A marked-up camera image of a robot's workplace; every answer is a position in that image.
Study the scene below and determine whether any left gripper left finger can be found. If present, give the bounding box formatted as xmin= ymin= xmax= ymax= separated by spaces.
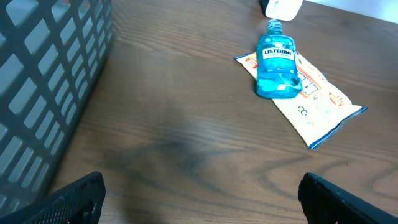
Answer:
xmin=1 ymin=171 xmax=106 ymax=224

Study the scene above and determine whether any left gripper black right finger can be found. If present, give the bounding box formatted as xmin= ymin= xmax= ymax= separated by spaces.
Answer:
xmin=298 ymin=172 xmax=397 ymax=224

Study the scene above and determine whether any cream snack bag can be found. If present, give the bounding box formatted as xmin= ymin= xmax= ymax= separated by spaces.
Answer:
xmin=233 ymin=50 xmax=369 ymax=151

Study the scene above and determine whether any blue mouthwash bottle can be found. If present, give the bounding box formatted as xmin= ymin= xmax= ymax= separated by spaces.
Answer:
xmin=256 ymin=19 xmax=302 ymax=99

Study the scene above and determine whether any white barcode scanner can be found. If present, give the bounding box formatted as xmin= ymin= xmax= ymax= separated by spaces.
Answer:
xmin=259 ymin=0 xmax=303 ymax=21

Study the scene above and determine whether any grey plastic shopping basket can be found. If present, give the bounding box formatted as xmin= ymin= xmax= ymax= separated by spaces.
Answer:
xmin=1 ymin=0 xmax=113 ymax=216

